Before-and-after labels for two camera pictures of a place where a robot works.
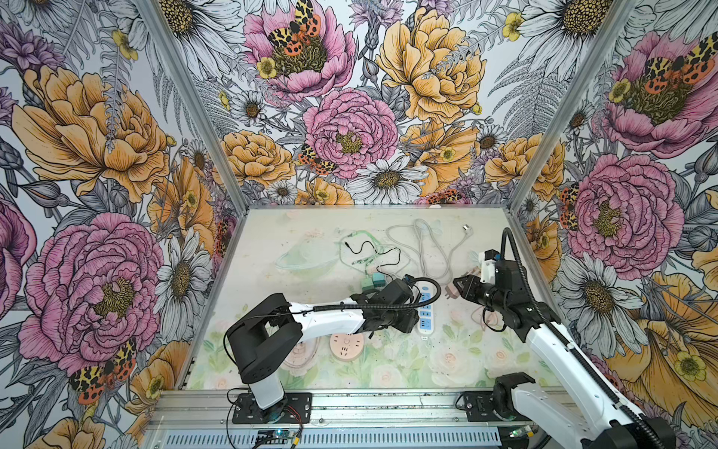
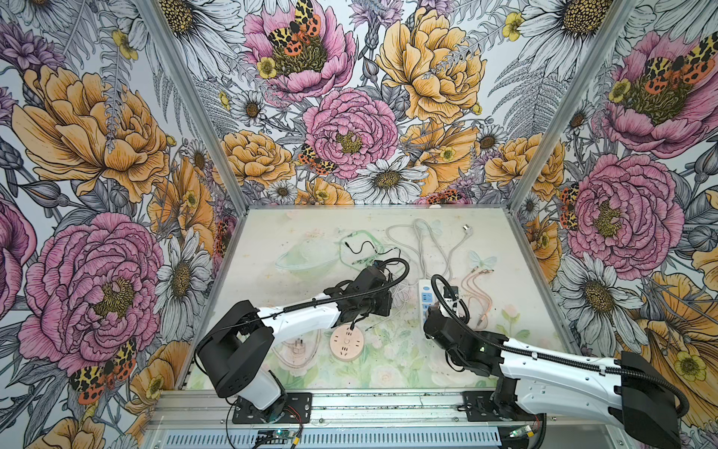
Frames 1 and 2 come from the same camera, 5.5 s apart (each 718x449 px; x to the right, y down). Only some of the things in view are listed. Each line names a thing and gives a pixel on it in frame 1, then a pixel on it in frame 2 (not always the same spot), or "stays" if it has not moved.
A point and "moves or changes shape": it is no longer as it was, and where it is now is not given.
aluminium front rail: x=341 y=419 stays
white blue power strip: x=425 y=316 stays
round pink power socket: x=347 y=346 stays
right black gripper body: x=485 y=294 to x=455 y=360
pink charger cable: x=477 y=321 moves or changes shape
